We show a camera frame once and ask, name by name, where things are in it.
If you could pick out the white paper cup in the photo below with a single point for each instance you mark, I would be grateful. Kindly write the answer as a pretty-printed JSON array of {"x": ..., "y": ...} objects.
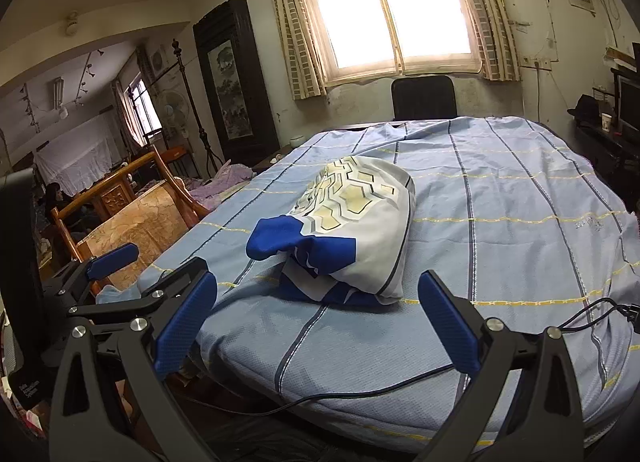
[{"x": 606, "y": 121}]

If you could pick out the checked beige curtain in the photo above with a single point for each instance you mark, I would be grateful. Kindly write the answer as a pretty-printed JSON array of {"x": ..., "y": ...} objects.
[
  {"x": 295, "y": 27},
  {"x": 487, "y": 17}
]

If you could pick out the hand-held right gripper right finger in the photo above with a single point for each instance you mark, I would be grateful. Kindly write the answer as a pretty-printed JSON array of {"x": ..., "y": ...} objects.
[{"x": 445, "y": 322}]

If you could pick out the wooden chair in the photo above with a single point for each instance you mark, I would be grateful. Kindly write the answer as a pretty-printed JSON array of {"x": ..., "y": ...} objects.
[{"x": 145, "y": 222}]

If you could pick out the white hanging sheet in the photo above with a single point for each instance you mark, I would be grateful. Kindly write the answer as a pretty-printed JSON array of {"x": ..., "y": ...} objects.
[{"x": 80, "y": 157}]

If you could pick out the black monitor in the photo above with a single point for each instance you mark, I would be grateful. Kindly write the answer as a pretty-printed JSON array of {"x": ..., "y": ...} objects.
[{"x": 630, "y": 102}]

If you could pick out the large window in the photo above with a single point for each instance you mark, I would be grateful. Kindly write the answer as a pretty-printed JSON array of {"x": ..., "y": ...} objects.
[{"x": 390, "y": 7}]

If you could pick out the dark cluttered desk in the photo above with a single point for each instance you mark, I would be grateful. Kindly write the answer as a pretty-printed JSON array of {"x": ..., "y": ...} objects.
[{"x": 605, "y": 147}]

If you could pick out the dark metal coat stand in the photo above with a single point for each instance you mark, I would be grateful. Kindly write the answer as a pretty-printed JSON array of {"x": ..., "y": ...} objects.
[{"x": 192, "y": 107}]

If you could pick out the light blue striped bedsheet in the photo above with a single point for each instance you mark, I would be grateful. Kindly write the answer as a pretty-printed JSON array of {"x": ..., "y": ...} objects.
[{"x": 500, "y": 192}]

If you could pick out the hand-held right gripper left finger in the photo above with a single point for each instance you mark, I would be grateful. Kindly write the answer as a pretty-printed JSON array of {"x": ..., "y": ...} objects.
[{"x": 187, "y": 322}]

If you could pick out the black chair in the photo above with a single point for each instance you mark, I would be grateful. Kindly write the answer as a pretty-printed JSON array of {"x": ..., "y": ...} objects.
[{"x": 425, "y": 97}]

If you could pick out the small white bowl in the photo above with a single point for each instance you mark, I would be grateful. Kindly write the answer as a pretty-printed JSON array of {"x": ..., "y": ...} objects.
[{"x": 297, "y": 141}]

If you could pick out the blue and white zip jacket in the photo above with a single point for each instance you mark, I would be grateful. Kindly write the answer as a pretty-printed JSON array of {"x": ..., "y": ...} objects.
[{"x": 360, "y": 222}]

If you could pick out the black hat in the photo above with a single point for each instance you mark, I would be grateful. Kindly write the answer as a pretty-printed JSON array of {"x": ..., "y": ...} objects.
[{"x": 586, "y": 107}]

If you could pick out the white standing fan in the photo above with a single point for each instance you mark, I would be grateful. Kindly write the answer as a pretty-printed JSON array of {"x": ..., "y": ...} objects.
[{"x": 171, "y": 110}]

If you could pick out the purple cloth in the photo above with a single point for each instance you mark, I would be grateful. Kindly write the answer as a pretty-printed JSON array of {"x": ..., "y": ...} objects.
[{"x": 220, "y": 182}]

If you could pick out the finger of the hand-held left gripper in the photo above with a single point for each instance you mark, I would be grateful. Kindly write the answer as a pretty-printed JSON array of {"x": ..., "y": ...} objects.
[
  {"x": 112, "y": 259},
  {"x": 150, "y": 294}
]

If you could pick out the small barred window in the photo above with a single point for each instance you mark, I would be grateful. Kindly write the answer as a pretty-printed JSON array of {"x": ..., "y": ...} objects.
[{"x": 142, "y": 110}]

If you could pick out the dark cabinet with painting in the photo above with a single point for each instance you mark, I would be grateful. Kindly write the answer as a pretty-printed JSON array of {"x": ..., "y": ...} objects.
[{"x": 235, "y": 82}]

